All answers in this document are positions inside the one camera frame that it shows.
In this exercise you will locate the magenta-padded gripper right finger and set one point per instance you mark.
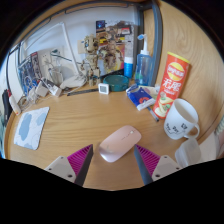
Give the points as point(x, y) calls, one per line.
point(150, 161)

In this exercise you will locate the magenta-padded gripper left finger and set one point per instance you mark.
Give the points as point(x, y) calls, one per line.
point(78, 161)

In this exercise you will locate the pink computer mouse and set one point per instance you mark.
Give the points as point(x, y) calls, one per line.
point(118, 143)

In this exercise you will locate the white cloud-print mouse pad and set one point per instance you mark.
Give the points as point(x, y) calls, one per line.
point(30, 128)

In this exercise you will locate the dark pen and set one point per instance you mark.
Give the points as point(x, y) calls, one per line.
point(153, 114)

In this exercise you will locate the white mug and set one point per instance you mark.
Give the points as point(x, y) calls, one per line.
point(178, 123)

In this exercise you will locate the blue tissue pack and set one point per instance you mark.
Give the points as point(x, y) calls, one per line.
point(140, 97)

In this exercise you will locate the black ruler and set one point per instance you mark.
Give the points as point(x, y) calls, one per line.
point(82, 92)

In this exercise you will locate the white power strip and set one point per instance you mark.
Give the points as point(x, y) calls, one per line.
point(55, 90)

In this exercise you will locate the small white desk clock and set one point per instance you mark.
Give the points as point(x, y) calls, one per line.
point(103, 88)

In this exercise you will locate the red chips can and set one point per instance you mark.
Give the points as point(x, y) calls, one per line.
point(170, 85)

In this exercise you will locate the white desk lamp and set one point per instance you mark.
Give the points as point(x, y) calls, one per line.
point(73, 81)

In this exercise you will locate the white charger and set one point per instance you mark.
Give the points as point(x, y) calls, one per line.
point(41, 88)

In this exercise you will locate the teal round tin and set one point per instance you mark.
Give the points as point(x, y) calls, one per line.
point(116, 83)

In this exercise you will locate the steel cup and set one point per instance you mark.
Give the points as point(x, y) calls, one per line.
point(56, 76)

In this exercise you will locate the black bag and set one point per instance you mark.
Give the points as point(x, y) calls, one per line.
point(6, 106)

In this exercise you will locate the blue spray bottle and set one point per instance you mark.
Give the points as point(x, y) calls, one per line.
point(144, 68)

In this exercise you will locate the blue robot model kit box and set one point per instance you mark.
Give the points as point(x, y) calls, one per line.
point(29, 71)

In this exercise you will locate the colourful printed box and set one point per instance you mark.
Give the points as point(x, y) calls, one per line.
point(128, 33)

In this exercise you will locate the white wall socket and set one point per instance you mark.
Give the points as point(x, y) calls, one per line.
point(45, 57)

